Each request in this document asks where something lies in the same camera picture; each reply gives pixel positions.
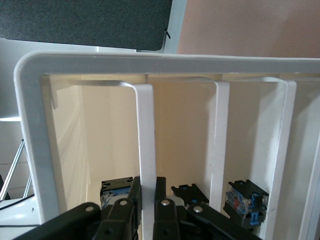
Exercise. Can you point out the dark grey panel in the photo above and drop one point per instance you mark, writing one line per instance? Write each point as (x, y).
(75, 22)

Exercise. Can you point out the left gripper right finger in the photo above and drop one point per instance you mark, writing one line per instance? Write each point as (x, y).
(170, 222)

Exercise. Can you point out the orange push button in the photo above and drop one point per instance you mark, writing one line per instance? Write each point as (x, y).
(115, 190)

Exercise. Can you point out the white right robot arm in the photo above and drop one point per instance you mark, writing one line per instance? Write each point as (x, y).
(17, 215)

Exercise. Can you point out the brown table cover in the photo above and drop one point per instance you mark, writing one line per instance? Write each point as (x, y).
(250, 25)

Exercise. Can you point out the black blue contact block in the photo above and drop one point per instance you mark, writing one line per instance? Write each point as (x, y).
(246, 202)
(192, 195)

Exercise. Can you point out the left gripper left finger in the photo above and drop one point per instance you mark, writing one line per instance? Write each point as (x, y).
(120, 220)

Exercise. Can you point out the aluminium frame strut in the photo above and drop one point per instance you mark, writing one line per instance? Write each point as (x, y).
(12, 170)

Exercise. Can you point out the white drawer cabinet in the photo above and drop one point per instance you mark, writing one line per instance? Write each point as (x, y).
(30, 125)

